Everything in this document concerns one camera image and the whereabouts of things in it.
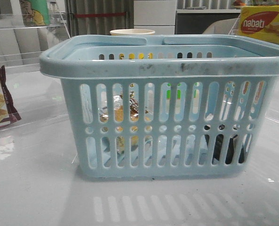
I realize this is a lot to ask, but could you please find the packaged bread clear wrapper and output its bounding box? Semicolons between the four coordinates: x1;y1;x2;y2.
99;94;152;155

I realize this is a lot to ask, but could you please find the dark tissue pack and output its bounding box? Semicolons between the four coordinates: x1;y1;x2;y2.
204;124;245;165

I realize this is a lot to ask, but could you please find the light blue plastic basket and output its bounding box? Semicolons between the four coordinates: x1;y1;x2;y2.
40;34;279;178

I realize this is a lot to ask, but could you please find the cream paper cup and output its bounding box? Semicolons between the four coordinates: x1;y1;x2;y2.
110;29;155;36

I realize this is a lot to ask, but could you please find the white cabinet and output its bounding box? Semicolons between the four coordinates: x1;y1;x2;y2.
134;0;177;34

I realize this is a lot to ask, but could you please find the brown cracker snack packet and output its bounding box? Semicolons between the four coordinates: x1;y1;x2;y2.
0;66;21;128

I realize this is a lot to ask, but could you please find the clear acrylic display shelf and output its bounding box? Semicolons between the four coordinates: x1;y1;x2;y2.
0;12;70;74

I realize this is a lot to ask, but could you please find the green cartoon drink carton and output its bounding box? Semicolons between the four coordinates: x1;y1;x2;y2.
19;0;50;26

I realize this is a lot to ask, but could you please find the yellow nabati wafer box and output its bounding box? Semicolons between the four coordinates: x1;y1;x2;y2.
237;5;279;44

